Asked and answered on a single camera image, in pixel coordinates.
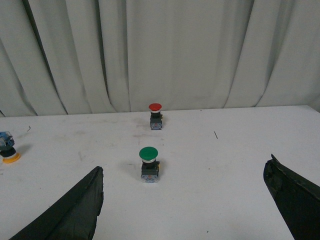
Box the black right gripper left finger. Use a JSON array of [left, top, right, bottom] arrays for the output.
[[11, 166, 104, 240]]

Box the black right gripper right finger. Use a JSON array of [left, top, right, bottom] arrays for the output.
[[263, 155, 320, 240]]

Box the yellow mushroom push button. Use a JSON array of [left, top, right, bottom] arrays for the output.
[[0, 131, 21, 164]]

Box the green mushroom push button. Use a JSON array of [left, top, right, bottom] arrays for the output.
[[139, 146, 160, 183]]

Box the red mushroom push button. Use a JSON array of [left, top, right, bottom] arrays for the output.
[[148, 103, 163, 130]]

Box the white pleated curtain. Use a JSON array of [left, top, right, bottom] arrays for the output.
[[0, 0, 320, 117]]

